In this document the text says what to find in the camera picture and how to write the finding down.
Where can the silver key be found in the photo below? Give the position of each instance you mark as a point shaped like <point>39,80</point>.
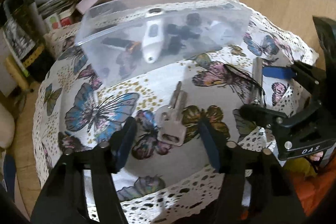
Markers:
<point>169,118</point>

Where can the silver metal stick with cord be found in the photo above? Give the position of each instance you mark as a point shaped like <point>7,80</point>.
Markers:
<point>248,87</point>

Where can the yellow tube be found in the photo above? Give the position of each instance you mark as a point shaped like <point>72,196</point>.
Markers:
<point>16,73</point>

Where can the white curved device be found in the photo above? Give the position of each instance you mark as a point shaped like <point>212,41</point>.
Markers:
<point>154,37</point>

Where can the stack of boxes and papers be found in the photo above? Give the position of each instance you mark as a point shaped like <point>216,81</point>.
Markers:
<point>51,15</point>

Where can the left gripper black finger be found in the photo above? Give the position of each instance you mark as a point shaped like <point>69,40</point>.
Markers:
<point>261,116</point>

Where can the white pink small box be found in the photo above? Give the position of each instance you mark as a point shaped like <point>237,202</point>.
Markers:
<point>84,5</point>

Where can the black orange lighter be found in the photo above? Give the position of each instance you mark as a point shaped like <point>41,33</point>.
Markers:
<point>121,44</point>

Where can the person's hand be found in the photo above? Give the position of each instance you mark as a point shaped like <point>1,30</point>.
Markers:
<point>316,156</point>

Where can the small white blue object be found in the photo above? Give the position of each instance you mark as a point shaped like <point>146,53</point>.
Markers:
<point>219,30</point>

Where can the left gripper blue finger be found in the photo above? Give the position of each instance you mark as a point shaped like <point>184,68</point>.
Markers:
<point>280,73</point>

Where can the butterfly print lace cloth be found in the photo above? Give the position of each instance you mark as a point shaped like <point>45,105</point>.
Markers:
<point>162,183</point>

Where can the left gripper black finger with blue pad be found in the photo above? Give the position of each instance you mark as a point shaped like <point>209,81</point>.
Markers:
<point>62,198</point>
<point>272,199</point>

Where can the dark wine bottle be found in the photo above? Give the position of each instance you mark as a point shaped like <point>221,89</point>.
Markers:
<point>28,44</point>

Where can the clear plastic storage box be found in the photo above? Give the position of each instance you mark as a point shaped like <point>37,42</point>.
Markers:
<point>127,38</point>

